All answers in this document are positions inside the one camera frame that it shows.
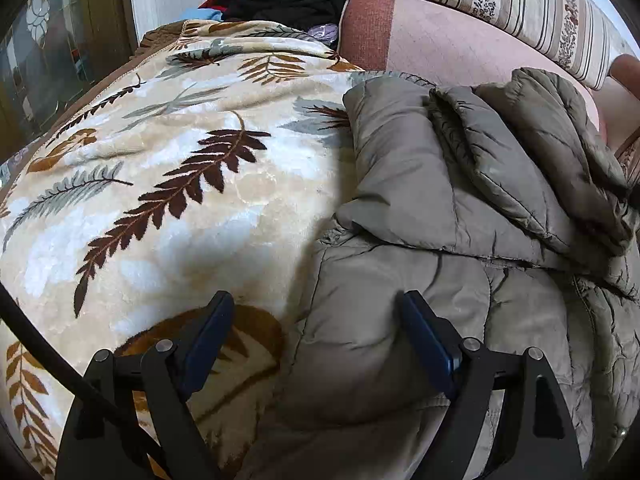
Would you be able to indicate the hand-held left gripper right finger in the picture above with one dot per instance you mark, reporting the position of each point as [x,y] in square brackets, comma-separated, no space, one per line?
[429,342]

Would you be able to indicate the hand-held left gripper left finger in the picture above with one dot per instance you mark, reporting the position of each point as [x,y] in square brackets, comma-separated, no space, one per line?
[209,342]

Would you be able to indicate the grey-brown puffer jacket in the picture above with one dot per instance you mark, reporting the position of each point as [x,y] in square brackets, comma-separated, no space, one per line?
[450,240]

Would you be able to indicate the beige leaf-print blanket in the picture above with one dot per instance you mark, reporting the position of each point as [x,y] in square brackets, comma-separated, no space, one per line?
[165,170]

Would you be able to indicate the pink bed sheet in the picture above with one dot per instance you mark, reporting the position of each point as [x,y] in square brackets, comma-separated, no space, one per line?
[450,40]

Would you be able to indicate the purple cloth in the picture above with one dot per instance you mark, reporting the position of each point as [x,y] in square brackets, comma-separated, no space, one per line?
[324,35]

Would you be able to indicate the light blue cloth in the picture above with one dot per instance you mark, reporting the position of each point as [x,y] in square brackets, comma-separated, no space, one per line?
[202,14]

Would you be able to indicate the glass-panel wooden door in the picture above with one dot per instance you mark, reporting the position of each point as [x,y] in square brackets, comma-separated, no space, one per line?
[45,45]

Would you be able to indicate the black garment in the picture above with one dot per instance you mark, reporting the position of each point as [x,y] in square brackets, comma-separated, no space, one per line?
[290,2]

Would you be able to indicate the striped floral cushion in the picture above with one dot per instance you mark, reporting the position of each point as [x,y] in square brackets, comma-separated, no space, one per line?
[505,0]

